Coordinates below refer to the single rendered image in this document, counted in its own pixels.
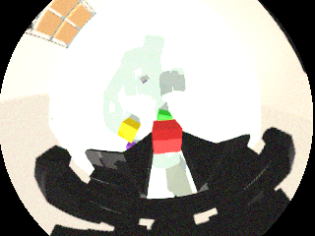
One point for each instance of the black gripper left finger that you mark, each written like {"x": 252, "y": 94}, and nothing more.
{"x": 136, "y": 162}

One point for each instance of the small purple block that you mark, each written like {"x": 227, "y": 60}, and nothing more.
{"x": 130, "y": 144}

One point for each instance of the red block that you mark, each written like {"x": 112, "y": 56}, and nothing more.
{"x": 167, "y": 136}

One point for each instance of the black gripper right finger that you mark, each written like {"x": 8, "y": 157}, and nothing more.
{"x": 203, "y": 157}

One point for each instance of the yellow block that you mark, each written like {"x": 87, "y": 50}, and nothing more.
{"x": 128, "y": 129}

